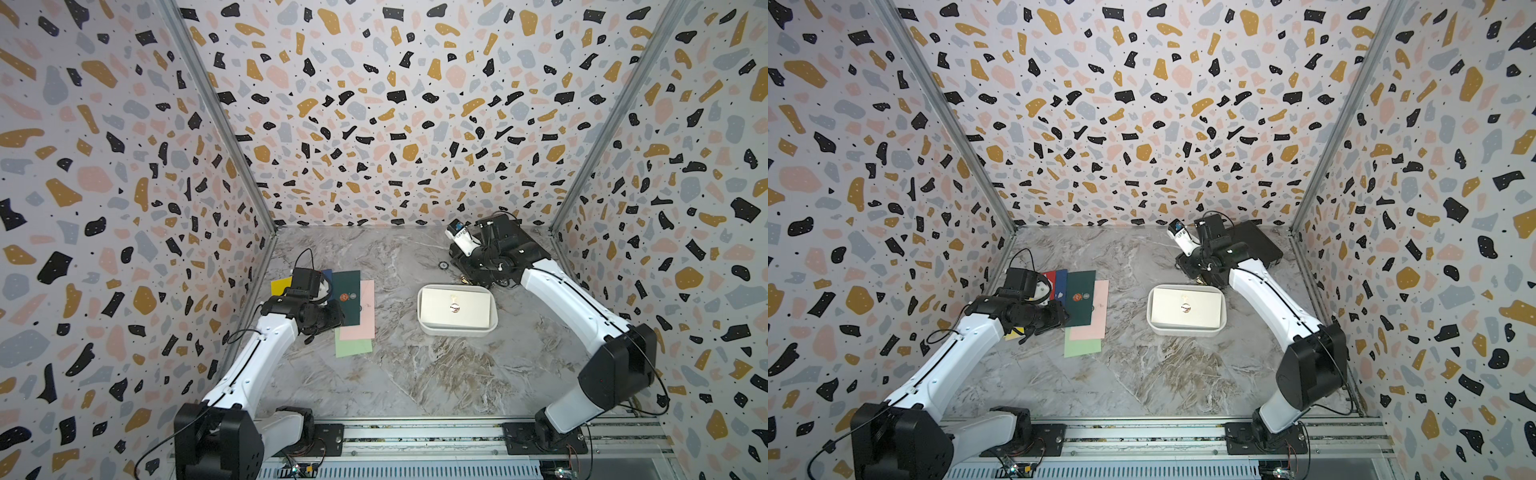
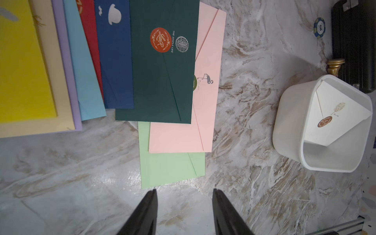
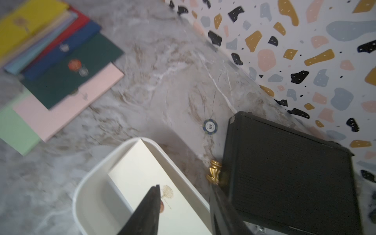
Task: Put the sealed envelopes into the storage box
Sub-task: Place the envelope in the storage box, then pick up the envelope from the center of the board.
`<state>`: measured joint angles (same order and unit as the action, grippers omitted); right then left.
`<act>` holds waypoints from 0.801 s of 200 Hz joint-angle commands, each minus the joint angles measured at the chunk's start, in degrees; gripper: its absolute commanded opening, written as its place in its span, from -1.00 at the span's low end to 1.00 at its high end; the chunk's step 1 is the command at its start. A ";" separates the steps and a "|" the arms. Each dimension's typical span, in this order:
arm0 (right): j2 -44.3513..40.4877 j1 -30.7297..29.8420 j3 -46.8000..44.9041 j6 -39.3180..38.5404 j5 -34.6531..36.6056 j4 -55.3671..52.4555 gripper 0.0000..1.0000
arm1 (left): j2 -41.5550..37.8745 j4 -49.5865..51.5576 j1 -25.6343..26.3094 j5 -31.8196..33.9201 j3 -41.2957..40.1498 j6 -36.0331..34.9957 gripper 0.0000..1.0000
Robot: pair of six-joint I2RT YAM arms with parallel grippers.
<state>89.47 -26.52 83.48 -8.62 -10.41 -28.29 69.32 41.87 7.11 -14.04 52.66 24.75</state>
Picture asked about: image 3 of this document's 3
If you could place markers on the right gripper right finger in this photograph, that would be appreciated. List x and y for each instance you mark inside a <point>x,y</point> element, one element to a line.
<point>224,218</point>

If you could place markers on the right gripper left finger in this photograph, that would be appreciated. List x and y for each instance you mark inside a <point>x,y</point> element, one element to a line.
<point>145,219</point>

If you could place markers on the cream envelope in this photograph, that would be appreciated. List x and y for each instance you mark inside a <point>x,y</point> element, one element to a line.
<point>183,210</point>

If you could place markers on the white storage box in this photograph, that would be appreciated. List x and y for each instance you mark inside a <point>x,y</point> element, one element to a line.
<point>98,206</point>

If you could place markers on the pink envelope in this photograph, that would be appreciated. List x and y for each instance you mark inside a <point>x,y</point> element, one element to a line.
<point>46,123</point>

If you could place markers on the light green envelope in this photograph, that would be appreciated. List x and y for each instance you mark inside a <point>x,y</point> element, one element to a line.
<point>14,130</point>

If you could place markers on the dark green envelope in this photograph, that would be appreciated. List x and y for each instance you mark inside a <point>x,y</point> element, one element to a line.
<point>63,78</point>

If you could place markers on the gold wax stamp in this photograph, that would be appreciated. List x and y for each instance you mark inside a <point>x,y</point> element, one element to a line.
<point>214,172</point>

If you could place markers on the black case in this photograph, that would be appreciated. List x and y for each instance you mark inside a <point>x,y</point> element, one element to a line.
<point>288,181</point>

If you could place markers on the poker chip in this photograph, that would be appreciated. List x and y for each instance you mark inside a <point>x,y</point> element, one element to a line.
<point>210,126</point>

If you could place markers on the light blue envelope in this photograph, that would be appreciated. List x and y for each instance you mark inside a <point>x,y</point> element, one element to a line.
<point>22,61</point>

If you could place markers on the red envelope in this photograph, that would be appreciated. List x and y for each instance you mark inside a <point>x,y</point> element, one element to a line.
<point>80,21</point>

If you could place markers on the yellow envelope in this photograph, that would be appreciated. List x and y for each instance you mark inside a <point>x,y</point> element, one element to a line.
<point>26,20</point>

